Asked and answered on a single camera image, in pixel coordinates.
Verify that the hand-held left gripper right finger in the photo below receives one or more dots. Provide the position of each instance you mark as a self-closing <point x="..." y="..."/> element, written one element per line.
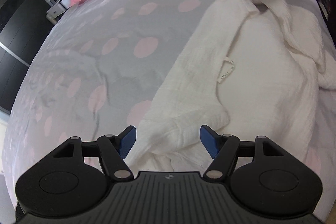
<point x="208" y="141"/>

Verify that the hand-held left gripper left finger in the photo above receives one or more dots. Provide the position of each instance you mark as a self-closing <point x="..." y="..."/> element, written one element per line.
<point x="128" y="141"/>

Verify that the white textured garment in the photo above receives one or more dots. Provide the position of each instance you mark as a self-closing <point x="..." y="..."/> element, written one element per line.
<point x="199" y="77"/>

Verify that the grey pink-dotted bed cover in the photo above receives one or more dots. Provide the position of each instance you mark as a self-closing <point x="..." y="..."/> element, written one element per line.
<point x="105" y="56"/>

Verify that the black wardrobe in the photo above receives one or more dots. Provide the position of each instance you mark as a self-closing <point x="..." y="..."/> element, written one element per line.
<point x="15" y="29"/>

